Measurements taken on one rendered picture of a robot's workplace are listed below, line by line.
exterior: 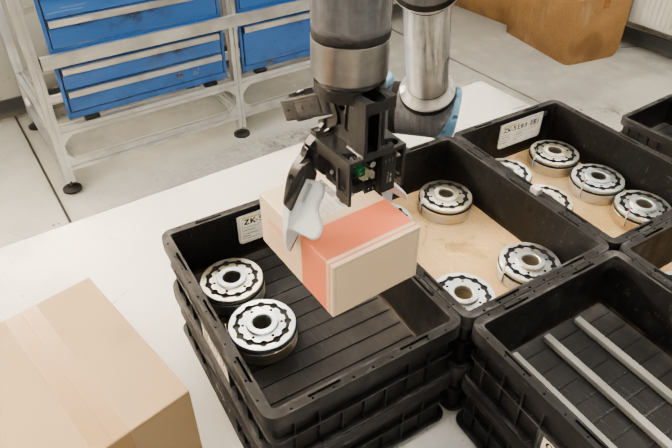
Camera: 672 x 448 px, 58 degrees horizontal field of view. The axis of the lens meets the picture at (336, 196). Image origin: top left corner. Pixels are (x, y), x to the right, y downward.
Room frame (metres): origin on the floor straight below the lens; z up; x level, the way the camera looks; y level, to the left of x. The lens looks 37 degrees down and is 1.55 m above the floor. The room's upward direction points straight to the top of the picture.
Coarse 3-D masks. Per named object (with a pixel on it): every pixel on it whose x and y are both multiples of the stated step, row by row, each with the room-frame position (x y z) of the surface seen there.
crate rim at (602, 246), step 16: (432, 144) 1.01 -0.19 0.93; (464, 144) 1.01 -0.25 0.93; (480, 160) 0.95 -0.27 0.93; (528, 192) 0.85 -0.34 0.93; (544, 208) 0.81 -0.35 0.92; (576, 224) 0.76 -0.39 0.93; (592, 240) 0.73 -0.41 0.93; (592, 256) 0.69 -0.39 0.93; (416, 272) 0.65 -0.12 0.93; (560, 272) 0.65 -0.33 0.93; (432, 288) 0.62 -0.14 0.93; (528, 288) 0.62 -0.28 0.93; (448, 304) 0.59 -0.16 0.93; (496, 304) 0.59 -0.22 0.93; (464, 320) 0.56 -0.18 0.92
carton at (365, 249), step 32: (352, 224) 0.53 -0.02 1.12; (384, 224) 0.53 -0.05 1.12; (416, 224) 0.53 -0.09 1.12; (288, 256) 0.54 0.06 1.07; (320, 256) 0.48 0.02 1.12; (352, 256) 0.48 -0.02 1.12; (384, 256) 0.50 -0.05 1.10; (416, 256) 0.52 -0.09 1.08; (320, 288) 0.48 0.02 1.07; (352, 288) 0.47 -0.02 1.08; (384, 288) 0.50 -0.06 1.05
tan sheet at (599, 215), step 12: (516, 156) 1.12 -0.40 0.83; (540, 180) 1.03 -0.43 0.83; (552, 180) 1.03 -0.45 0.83; (564, 180) 1.03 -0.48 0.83; (576, 204) 0.95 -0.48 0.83; (588, 204) 0.95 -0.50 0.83; (588, 216) 0.91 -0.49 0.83; (600, 216) 0.91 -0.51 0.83; (600, 228) 0.87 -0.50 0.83; (612, 228) 0.87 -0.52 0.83
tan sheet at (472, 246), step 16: (416, 192) 0.99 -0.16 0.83; (416, 208) 0.93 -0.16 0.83; (432, 224) 0.88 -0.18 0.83; (464, 224) 0.88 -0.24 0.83; (480, 224) 0.88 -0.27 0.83; (496, 224) 0.88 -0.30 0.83; (432, 240) 0.84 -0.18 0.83; (448, 240) 0.84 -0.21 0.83; (464, 240) 0.84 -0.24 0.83; (480, 240) 0.84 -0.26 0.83; (496, 240) 0.84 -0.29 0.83; (512, 240) 0.84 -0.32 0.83; (432, 256) 0.80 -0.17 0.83; (448, 256) 0.80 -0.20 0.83; (464, 256) 0.80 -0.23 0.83; (480, 256) 0.80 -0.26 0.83; (496, 256) 0.80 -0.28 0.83; (432, 272) 0.75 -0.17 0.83; (448, 272) 0.75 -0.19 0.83; (464, 272) 0.75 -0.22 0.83; (480, 272) 0.75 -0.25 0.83; (496, 288) 0.72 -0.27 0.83
